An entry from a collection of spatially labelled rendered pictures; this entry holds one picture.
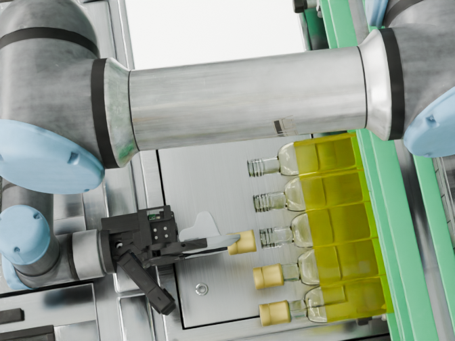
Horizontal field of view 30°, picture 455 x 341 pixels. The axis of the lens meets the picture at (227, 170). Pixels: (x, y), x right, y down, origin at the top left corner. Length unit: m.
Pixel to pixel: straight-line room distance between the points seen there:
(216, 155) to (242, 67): 0.66
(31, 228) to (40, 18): 0.40
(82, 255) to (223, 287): 0.27
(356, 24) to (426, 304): 0.48
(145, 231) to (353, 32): 0.46
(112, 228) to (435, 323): 0.50
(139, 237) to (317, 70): 0.57
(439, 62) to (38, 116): 0.39
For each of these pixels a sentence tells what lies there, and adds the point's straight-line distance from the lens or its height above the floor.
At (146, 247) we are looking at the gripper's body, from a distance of 1.32.
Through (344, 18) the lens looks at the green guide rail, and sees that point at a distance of 1.42.
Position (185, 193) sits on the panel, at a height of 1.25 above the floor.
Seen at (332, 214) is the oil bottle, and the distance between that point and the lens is 1.33.
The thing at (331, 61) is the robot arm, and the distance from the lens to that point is 0.86.
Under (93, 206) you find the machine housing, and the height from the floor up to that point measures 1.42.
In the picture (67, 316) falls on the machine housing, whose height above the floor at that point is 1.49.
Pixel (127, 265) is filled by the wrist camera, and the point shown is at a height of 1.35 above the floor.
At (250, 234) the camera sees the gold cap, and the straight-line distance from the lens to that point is 1.32.
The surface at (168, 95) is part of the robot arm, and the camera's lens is 0.85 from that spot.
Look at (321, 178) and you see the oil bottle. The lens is 1.34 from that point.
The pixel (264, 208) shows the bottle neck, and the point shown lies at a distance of 1.34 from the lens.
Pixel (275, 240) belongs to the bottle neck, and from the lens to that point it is 1.33.
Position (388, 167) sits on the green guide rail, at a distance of 1.24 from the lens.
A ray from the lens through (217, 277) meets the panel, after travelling 1.46.
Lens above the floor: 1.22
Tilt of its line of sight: 2 degrees down
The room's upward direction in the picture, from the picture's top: 99 degrees counter-clockwise
